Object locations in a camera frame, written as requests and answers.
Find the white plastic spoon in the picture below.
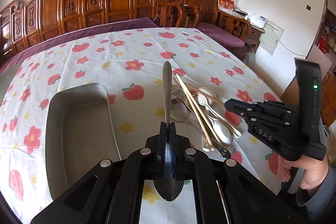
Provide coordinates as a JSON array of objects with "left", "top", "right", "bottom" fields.
[{"left": 196, "top": 93, "right": 234, "bottom": 146}]

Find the metal spoon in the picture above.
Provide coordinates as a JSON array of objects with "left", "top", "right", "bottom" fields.
[{"left": 154, "top": 61, "right": 183, "bottom": 202}]

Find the metal fork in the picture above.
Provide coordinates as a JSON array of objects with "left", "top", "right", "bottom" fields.
[{"left": 171, "top": 86, "right": 231, "bottom": 158}]

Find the wooden chopstick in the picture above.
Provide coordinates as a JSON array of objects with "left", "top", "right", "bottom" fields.
[
  {"left": 173, "top": 75, "right": 225, "bottom": 107},
  {"left": 177, "top": 75, "right": 221, "bottom": 144}
]

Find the rectangular metal tray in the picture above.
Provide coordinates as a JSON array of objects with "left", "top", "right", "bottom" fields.
[{"left": 45, "top": 83, "right": 121, "bottom": 199}]

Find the white ceramic soup spoon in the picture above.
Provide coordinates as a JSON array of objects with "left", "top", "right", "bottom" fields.
[{"left": 197, "top": 87, "right": 217, "bottom": 106}]

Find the grey sleeve right forearm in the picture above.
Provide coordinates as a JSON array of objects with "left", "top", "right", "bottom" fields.
[{"left": 295, "top": 118, "right": 336, "bottom": 224}]

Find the person's right hand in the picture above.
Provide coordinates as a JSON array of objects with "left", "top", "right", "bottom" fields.
[{"left": 277, "top": 154, "right": 330, "bottom": 191}]

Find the grey fluffy bundle on floor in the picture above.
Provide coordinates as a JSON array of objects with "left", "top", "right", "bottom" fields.
[{"left": 243, "top": 45, "right": 256, "bottom": 68}]

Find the wooden side table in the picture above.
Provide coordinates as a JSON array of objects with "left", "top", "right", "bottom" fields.
[{"left": 244, "top": 24, "right": 265, "bottom": 53}]

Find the strawberry flower tablecloth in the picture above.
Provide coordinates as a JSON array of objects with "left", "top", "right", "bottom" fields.
[{"left": 1, "top": 28, "right": 277, "bottom": 223}]

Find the white router box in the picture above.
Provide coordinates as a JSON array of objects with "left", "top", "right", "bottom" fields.
[{"left": 249, "top": 14, "right": 267, "bottom": 29}]

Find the red desk calendar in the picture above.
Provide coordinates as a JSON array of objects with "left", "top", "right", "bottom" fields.
[{"left": 218, "top": 0, "right": 234, "bottom": 12}]

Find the carved wooden armchair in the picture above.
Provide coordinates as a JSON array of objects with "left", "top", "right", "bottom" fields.
[{"left": 166, "top": 0, "right": 251, "bottom": 60}]

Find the long carved wooden sofa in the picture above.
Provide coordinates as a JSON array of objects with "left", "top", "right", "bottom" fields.
[{"left": 0, "top": 0, "right": 185, "bottom": 75}]

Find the white wall distribution box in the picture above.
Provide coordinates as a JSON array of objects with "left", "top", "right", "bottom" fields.
[{"left": 259, "top": 19, "right": 284, "bottom": 55}]

